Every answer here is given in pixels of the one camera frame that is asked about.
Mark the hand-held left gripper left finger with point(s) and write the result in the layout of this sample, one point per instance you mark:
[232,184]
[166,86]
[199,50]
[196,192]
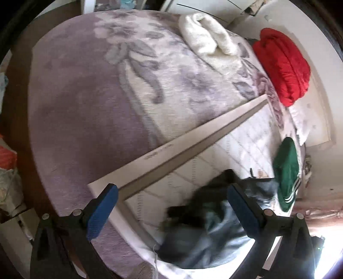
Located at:
[103,209]

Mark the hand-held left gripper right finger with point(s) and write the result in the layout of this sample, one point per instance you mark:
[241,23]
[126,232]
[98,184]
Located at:
[243,212]

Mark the black leather jacket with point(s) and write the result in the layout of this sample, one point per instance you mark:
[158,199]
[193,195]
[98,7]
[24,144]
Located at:
[214,236]

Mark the colourful clothes in shelf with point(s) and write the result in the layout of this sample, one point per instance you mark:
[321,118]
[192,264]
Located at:
[127,2]

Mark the pink patterned curtain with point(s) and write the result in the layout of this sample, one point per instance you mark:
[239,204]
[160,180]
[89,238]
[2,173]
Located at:
[321,213]

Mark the folded green striped garment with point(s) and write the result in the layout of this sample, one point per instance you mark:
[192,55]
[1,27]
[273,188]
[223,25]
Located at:
[286,166]

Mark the cream patterned mat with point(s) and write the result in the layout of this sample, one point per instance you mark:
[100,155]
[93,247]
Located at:
[241,139]

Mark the nightstand clutter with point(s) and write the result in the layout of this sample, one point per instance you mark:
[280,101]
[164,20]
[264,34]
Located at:
[307,169]

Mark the white cloth bundle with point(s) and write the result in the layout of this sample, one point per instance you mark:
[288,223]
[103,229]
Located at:
[10,190]

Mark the purple floral bed blanket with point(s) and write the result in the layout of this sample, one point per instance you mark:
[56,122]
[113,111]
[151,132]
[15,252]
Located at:
[80,107]

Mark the white pillow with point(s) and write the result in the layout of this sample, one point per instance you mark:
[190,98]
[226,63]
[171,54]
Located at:
[302,123]

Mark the orange red cloth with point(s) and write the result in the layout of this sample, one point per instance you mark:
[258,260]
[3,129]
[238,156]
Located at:
[6,153]

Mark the red quilt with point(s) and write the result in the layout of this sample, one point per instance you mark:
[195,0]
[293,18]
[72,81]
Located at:
[284,64]

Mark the white fluffy garment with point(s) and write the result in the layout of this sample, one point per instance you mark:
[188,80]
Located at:
[203,35]

